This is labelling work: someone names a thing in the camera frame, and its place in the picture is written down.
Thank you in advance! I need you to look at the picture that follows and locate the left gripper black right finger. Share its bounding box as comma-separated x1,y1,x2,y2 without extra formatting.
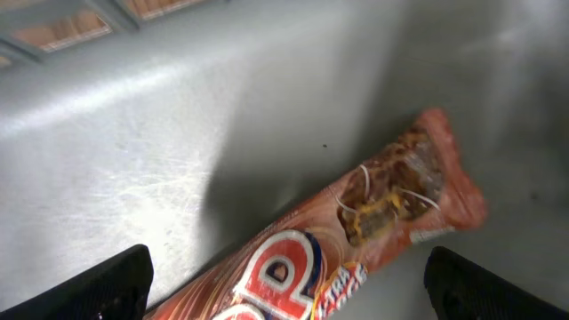
423,246,568,320

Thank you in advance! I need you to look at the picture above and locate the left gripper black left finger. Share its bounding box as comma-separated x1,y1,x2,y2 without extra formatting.
1,244,154,320

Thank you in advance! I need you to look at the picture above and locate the red chocolate bar wrapper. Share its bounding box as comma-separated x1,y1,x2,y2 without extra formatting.
149,108,486,319

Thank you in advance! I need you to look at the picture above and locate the grey plastic shopping basket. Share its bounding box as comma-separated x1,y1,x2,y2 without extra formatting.
1,0,568,308

